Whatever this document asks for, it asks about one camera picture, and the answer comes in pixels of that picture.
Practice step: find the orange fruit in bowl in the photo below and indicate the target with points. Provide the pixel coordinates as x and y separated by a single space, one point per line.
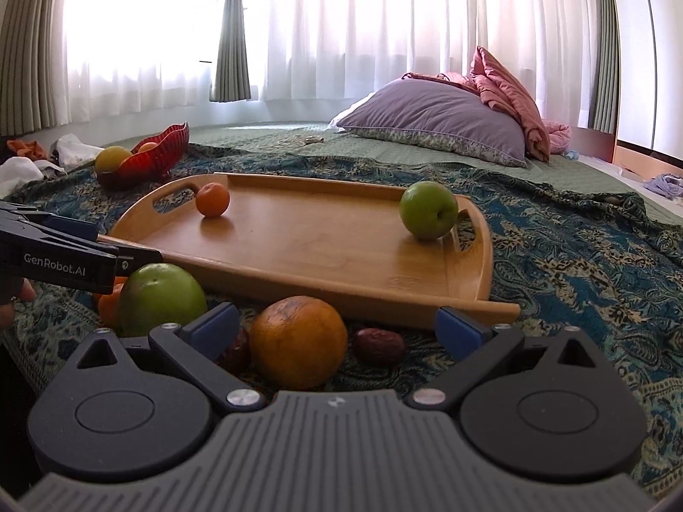
147 146

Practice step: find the green apple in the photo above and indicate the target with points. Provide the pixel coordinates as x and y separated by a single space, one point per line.
428 210
160 298

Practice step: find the blue patterned blanket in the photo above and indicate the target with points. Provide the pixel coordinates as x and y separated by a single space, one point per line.
560 277

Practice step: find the person's left hand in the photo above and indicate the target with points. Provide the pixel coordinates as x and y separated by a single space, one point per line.
24 291

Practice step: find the red glass bowl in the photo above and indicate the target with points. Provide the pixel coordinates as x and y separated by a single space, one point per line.
154 162

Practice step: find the yellow-green fruit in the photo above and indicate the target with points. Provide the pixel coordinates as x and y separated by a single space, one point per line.
112 160

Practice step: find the wooden tray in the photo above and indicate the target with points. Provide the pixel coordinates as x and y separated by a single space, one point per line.
320 234

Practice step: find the white wardrobe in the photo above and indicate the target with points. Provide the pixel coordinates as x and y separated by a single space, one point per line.
651 64

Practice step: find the white plastic bag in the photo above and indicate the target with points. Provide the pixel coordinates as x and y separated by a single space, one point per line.
74 149

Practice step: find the white sheer curtain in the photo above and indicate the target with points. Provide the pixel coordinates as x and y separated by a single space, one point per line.
373 26

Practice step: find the red date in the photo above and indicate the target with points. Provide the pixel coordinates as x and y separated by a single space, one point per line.
238 354
378 347

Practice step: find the green bedspread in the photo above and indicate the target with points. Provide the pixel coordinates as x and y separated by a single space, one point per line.
373 162

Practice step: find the brown wooden board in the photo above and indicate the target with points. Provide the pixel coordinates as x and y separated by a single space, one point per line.
592 144

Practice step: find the large orange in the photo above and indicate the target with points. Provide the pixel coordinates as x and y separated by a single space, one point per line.
299 341

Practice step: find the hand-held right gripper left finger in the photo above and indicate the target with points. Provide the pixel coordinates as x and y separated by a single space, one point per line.
212 328

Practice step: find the lavender cloth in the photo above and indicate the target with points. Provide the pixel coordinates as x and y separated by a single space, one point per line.
666 185

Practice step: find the purple pillow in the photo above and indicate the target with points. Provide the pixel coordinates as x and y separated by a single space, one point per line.
427 117

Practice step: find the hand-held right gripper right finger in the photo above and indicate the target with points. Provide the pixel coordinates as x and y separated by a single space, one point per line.
460 333

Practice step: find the orange cloth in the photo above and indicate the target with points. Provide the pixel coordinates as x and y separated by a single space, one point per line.
26 148

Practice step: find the pink quilt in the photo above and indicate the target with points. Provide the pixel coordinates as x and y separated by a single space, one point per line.
507 90

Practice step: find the white cloth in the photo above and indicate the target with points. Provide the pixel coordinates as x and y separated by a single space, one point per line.
18 175

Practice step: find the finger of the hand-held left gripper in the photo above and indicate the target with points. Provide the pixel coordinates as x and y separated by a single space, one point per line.
136 262
69 225

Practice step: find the small tangerine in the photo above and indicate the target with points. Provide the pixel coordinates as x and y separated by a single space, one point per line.
108 306
212 200

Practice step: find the grey-green curtain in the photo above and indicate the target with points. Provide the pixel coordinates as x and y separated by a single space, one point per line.
32 53
607 64
232 37

